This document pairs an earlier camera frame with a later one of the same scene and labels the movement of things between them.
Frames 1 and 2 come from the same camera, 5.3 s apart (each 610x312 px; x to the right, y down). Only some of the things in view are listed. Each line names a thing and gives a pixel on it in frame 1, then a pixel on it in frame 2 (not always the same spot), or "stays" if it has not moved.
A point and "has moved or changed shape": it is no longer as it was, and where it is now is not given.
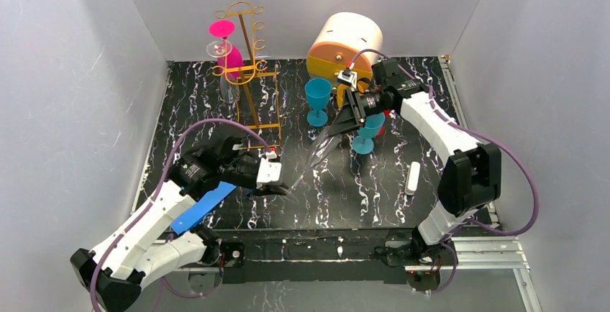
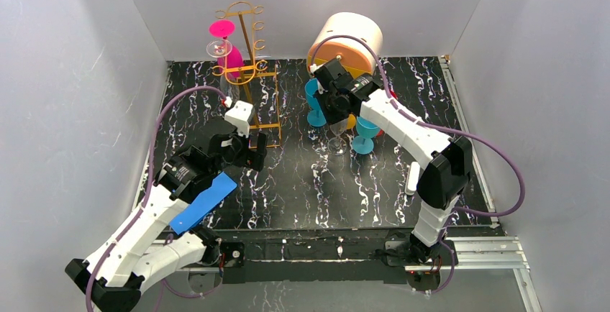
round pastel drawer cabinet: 344,49 stays
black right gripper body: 354,108 to 326,77
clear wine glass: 321,148 has moved or changed shape
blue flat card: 203,208 stays
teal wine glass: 363,144 stays
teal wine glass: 318,91 stays
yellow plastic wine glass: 362,86 has moved or changed shape
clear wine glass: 229,85 stays
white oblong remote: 413,178 stays
